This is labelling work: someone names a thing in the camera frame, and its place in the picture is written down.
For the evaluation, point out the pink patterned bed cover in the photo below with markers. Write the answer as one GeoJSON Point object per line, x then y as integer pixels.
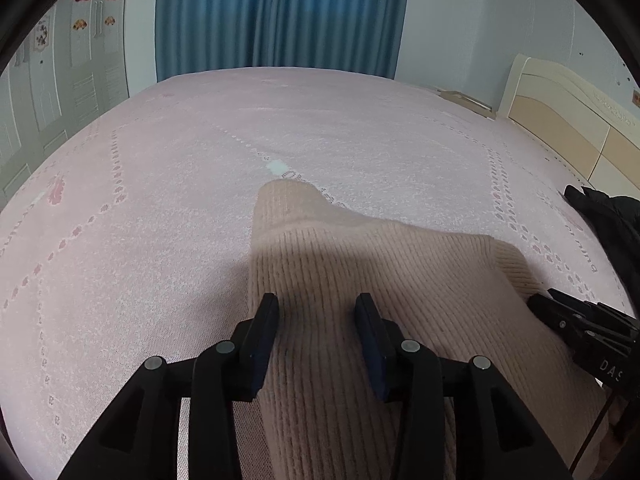
{"type": "Point", "coordinates": [150, 210]}

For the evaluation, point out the beige knit sweater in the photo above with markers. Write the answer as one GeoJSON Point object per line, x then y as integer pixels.
{"type": "Point", "coordinates": [380, 265]}

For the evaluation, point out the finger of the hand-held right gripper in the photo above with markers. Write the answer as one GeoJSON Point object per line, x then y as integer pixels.
{"type": "Point", "coordinates": [557, 317]}
{"type": "Point", "coordinates": [585, 307]}

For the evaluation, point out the blue curtain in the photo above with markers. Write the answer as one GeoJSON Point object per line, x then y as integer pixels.
{"type": "Point", "coordinates": [280, 15]}

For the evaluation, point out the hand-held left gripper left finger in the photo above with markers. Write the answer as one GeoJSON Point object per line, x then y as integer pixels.
{"type": "Point", "coordinates": [262, 347]}

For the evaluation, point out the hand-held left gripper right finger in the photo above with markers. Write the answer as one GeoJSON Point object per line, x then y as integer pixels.
{"type": "Point", "coordinates": [372, 352]}

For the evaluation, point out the flat cardboard box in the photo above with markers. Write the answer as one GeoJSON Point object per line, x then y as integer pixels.
{"type": "Point", "coordinates": [465, 102]}

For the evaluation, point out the cream wooden headboard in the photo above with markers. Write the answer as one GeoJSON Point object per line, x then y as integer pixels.
{"type": "Point", "coordinates": [575, 110]}

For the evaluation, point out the white wardrobe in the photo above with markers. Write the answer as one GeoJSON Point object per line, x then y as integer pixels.
{"type": "Point", "coordinates": [65, 80]}

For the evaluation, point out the black jacket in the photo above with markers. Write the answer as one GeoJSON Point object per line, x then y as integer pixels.
{"type": "Point", "coordinates": [615, 230]}

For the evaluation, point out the fan sticker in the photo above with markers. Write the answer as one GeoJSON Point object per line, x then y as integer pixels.
{"type": "Point", "coordinates": [110, 21]}
{"type": "Point", "coordinates": [79, 24]}

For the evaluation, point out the floral picture sticker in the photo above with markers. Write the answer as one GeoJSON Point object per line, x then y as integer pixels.
{"type": "Point", "coordinates": [42, 36]}

